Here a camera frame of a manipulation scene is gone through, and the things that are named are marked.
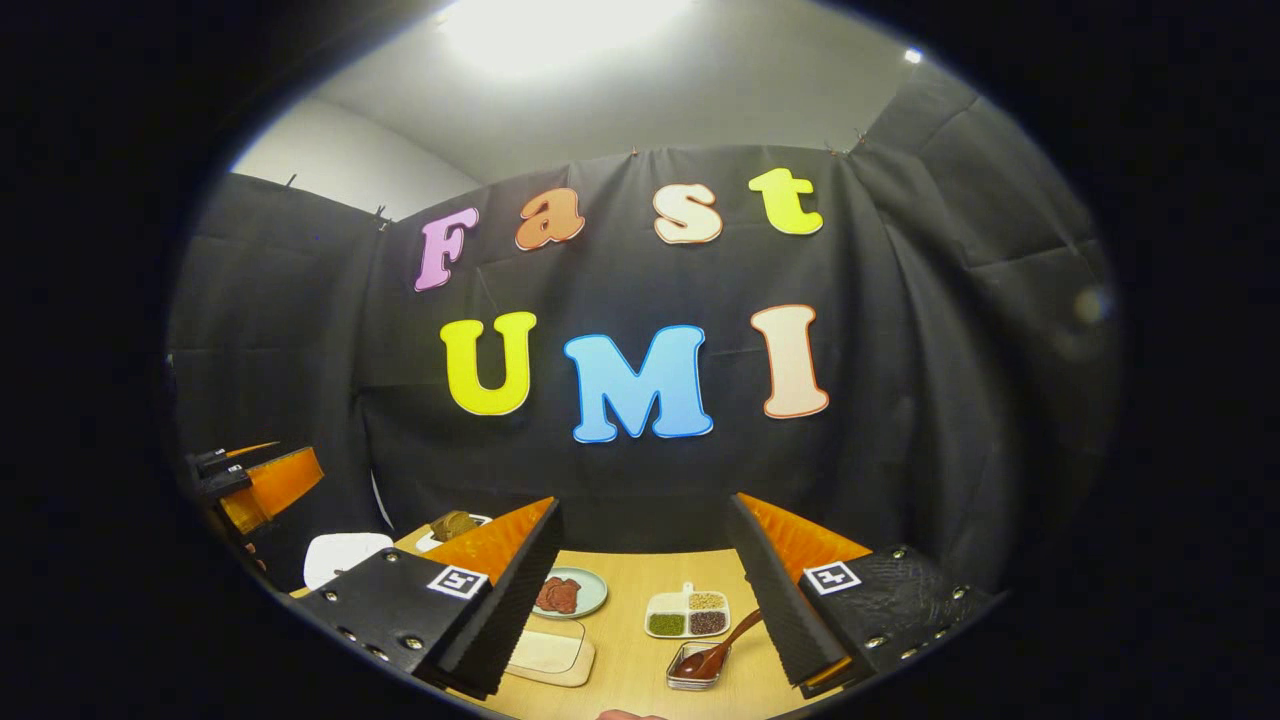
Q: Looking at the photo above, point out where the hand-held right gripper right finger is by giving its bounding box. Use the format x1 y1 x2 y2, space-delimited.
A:
724 491 993 699

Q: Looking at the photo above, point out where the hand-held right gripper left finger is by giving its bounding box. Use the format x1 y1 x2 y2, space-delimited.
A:
295 496 565 701

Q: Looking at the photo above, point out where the dark wooden spoon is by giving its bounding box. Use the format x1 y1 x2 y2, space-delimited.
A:
676 607 764 682

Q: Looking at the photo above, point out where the white rice cooker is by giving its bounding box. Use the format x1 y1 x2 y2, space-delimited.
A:
302 531 395 592

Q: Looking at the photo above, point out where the beige tray with clear lid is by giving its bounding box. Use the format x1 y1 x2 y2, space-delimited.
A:
504 619 597 689

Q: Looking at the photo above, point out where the pale blue round plate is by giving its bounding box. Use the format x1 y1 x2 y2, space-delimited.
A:
531 566 610 621

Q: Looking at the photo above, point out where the white divided tray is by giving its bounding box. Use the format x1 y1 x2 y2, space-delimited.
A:
643 582 733 640

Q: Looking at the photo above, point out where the white toaster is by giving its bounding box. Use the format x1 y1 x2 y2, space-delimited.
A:
414 511 494 555

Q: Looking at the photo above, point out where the black backdrop cloth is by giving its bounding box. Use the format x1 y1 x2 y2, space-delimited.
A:
168 64 1119 603

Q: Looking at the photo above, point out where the large ceiling light panel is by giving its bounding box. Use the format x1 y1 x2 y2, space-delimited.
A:
438 0 693 78

